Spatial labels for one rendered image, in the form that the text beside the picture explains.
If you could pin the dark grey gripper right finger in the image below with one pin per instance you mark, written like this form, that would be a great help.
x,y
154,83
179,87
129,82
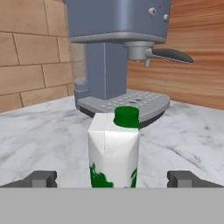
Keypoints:
x,y
180,177

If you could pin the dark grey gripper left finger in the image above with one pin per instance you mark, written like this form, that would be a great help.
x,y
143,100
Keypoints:
x,y
43,177

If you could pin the grey espresso machine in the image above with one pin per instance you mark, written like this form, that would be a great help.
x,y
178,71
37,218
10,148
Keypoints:
x,y
116,52

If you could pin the white carton with green cap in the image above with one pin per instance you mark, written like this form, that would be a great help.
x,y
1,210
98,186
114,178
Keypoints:
x,y
113,151

